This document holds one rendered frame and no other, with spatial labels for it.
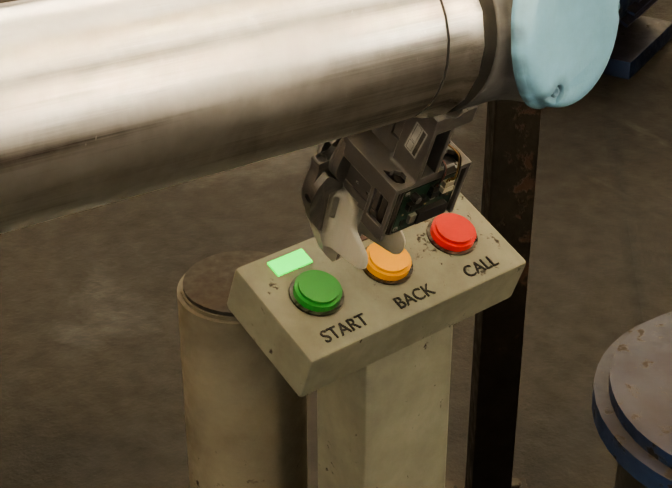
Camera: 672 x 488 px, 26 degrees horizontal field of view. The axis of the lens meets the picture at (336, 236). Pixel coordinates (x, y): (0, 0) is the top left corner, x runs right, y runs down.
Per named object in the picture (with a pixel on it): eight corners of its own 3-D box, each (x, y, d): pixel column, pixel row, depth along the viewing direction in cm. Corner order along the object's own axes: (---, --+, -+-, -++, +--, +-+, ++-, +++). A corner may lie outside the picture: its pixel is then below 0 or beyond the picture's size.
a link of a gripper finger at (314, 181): (303, 237, 109) (328, 153, 103) (291, 223, 109) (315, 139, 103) (352, 217, 111) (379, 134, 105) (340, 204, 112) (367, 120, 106)
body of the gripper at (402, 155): (373, 250, 103) (416, 127, 95) (303, 171, 107) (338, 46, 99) (452, 216, 107) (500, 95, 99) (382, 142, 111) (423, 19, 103)
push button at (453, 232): (418, 233, 127) (423, 219, 126) (452, 219, 130) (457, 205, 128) (446, 264, 126) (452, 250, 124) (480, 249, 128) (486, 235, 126)
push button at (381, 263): (352, 261, 123) (356, 247, 122) (388, 246, 125) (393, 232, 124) (380, 294, 122) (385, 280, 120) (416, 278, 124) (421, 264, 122)
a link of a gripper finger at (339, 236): (339, 312, 111) (366, 230, 104) (294, 259, 114) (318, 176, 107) (370, 298, 113) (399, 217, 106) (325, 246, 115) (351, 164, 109)
